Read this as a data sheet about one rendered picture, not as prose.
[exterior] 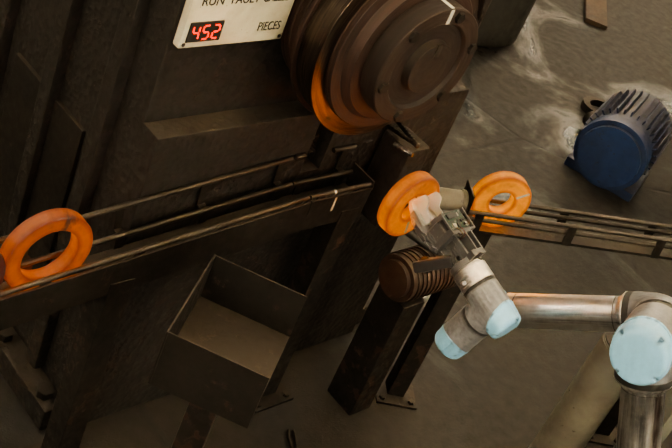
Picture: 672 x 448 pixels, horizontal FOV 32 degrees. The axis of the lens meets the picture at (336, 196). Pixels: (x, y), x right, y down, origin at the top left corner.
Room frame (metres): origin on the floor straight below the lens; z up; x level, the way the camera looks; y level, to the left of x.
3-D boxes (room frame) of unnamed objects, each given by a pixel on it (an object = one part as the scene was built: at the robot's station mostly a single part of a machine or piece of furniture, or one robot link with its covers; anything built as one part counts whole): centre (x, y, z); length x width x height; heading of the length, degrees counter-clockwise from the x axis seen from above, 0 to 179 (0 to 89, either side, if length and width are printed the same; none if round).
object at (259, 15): (2.04, 0.32, 1.15); 0.26 x 0.02 x 0.18; 144
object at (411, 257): (2.44, -0.28, 0.27); 0.22 x 0.13 x 0.53; 144
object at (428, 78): (2.20, -0.05, 1.11); 0.28 x 0.06 x 0.28; 144
